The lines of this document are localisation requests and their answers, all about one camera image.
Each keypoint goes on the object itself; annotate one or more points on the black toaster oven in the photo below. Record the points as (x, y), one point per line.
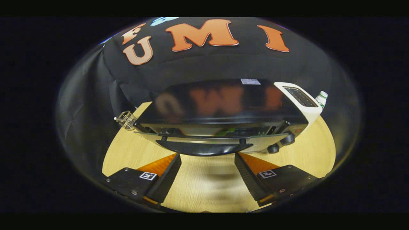
(217, 105)

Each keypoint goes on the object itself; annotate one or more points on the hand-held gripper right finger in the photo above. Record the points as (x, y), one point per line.
(247, 177)

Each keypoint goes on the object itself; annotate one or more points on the white pop-up toaster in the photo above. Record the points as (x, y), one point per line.
(311, 111)

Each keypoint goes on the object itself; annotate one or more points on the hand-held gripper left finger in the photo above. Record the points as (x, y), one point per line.
(167, 179)

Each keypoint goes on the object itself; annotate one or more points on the clear plastic bottle green label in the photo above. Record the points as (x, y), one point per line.
(321, 99)

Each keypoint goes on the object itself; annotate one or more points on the black backdrop cloth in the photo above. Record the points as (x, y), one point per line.
(204, 64)

